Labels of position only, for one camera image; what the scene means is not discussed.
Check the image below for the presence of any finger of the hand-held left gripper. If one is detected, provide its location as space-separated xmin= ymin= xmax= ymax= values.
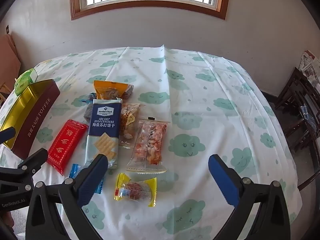
xmin=0 ymin=127 xmax=16 ymax=145
xmin=0 ymin=148 xmax=48 ymax=178

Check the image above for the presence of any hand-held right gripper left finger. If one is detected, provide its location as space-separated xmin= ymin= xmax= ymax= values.
xmin=25 ymin=154 xmax=108 ymax=240

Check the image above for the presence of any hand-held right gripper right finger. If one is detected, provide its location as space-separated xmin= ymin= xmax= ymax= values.
xmin=208 ymin=154 xmax=290 ymax=240

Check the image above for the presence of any maroon and gold tin box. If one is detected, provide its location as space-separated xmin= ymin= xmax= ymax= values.
xmin=0 ymin=79 xmax=61 ymax=160

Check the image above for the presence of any grey sesame cake packet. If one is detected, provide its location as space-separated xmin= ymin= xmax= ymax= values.
xmin=83 ymin=102 xmax=94 ymax=124

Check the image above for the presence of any clear fried twist packet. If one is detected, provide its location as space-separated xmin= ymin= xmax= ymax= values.
xmin=119 ymin=102 xmax=146 ymax=148

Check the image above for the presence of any blue candy wrapper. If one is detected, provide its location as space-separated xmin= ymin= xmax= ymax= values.
xmin=68 ymin=164 xmax=104 ymax=195
xmin=79 ymin=92 xmax=97 ymax=103

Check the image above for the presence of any red snack packet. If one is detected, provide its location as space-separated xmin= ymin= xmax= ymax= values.
xmin=47 ymin=119 xmax=89 ymax=176

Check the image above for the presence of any yellow-ended candy packet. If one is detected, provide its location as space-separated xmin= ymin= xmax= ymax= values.
xmin=114 ymin=173 xmax=157 ymax=207

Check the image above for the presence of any green tissue box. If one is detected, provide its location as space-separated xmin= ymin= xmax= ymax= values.
xmin=14 ymin=68 xmax=38 ymax=96

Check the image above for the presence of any blue cracker packet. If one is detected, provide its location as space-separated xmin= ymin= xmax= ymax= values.
xmin=84 ymin=99 xmax=123 ymax=169

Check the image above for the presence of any clear shrimp snack packet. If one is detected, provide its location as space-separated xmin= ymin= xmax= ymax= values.
xmin=126 ymin=117 xmax=170 ymax=174

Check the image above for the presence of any brown cardboard sheet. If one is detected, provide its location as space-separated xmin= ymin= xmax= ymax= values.
xmin=0 ymin=33 xmax=22 ymax=90

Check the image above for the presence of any cloud printed tablecloth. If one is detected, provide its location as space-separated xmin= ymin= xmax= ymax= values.
xmin=0 ymin=45 xmax=304 ymax=240

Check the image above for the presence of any orange snack packet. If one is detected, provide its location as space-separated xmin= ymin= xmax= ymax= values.
xmin=94 ymin=80 xmax=134 ymax=100

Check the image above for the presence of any dark wooden chair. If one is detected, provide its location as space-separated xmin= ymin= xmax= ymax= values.
xmin=275 ymin=67 xmax=320 ymax=190

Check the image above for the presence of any stack of newspapers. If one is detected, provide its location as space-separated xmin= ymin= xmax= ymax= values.
xmin=299 ymin=51 xmax=320 ymax=85

